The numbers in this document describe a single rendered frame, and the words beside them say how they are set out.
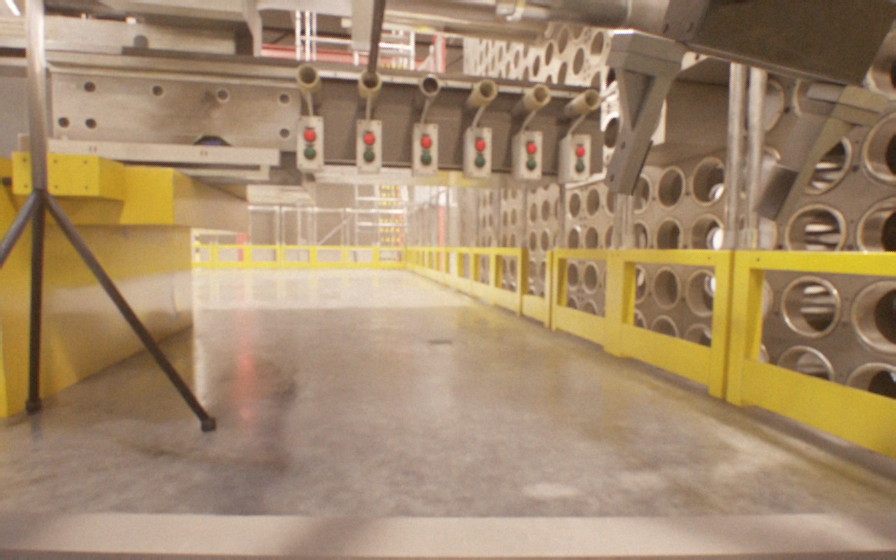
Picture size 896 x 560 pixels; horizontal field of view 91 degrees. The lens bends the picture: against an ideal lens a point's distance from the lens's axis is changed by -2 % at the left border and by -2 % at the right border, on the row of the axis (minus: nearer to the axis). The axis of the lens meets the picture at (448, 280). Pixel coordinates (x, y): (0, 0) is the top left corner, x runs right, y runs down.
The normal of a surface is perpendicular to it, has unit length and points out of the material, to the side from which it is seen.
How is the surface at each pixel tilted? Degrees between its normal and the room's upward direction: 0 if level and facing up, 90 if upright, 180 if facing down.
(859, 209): 90
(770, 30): 113
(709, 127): 90
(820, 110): 83
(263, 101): 90
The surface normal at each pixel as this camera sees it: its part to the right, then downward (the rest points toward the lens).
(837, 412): -0.98, 0.00
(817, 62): 0.07, 0.46
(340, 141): 0.21, 0.07
